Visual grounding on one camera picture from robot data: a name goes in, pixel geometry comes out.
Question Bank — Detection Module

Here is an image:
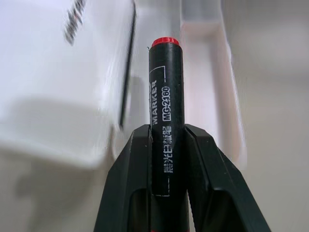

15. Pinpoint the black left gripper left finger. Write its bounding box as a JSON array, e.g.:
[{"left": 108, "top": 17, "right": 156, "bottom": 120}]
[{"left": 87, "top": 124, "right": 154, "bottom": 232}]

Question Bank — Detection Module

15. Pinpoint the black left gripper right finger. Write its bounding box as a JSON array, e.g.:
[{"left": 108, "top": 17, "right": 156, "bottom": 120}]
[{"left": 183, "top": 125, "right": 284, "bottom": 232}]

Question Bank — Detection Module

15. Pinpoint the black marker with red end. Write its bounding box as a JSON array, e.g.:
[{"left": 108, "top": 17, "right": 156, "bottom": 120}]
[{"left": 147, "top": 37, "right": 194, "bottom": 232}]

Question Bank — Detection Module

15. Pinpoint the white plastic pencil case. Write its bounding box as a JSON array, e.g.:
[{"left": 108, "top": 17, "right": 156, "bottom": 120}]
[{"left": 0, "top": 0, "right": 247, "bottom": 174}]

